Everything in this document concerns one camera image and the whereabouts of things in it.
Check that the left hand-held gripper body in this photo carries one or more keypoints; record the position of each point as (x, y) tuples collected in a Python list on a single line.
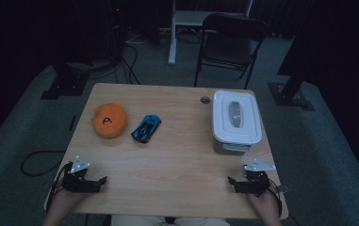
[(77, 183)]

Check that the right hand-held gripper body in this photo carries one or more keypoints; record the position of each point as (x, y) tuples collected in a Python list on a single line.
[(257, 182)]

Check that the transparent grey storage box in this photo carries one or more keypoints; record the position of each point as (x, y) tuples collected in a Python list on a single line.
[(230, 147)]

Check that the orange plush toy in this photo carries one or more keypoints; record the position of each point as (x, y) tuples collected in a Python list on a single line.
[(109, 120)]

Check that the white storage box lid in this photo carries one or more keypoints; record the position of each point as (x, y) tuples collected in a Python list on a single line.
[(236, 116)]

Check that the blue toy car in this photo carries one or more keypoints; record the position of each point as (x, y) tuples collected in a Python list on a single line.
[(146, 128)]

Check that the person's left hand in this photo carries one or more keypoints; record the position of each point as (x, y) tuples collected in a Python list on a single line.
[(67, 199)]

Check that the person's right hand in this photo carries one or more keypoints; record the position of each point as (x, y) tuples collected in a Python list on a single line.
[(265, 202)]

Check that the grey tape piece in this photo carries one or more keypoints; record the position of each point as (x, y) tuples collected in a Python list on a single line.
[(283, 188)]

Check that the black tape strip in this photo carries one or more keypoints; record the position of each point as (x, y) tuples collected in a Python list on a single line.
[(72, 123)]

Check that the black stand base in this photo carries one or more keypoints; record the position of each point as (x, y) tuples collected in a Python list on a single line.
[(65, 84), (288, 94)]

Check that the black folding chair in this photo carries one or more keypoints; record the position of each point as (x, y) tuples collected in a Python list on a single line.
[(230, 47)]

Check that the dark computer tower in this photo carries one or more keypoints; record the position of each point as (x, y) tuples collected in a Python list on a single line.
[(116, 31)]

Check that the white desk frame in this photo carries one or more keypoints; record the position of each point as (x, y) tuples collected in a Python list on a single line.
[(180, 19)]

